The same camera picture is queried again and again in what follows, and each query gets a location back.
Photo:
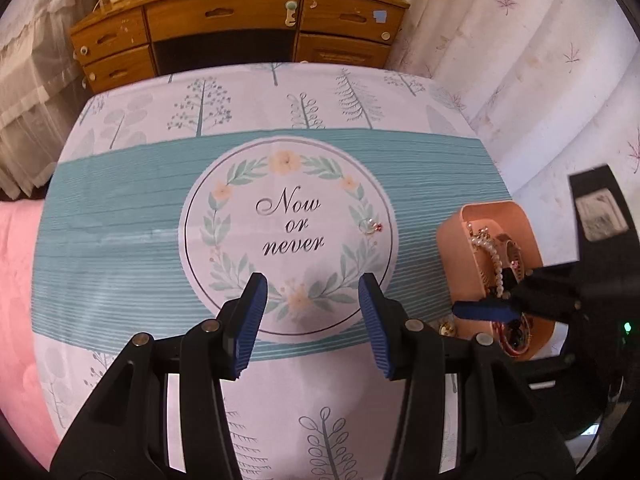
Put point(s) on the mint green drawer hook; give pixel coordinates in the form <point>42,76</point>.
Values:
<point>290,12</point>

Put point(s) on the peach plastic tray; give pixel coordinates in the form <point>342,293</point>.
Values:
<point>455,265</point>

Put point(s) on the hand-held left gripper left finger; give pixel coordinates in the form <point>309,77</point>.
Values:
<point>248,322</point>

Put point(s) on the pink blanket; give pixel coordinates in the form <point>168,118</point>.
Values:
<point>20,310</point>

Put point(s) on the small wooden desk drawer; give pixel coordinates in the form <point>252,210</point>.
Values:
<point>120,70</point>
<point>110,35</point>

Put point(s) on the printed teal striped tablecloth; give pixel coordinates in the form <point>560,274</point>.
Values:
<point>125,220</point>

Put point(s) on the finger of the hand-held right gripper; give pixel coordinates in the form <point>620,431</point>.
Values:
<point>540,276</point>
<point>482,309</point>

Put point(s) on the white leaf print curtain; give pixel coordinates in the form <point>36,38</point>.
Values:
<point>525,60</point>

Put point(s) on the wooden drawer with blue sticker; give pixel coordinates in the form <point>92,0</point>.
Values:
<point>345,17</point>

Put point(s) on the white lace furniture cover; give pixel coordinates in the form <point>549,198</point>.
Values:
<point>35,60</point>

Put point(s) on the wide wooden desk drawer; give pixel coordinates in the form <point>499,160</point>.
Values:
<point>220,12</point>

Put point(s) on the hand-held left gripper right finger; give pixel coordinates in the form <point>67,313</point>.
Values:
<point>377,325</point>

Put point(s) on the gold round pendant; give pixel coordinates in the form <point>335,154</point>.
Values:
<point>446,329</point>

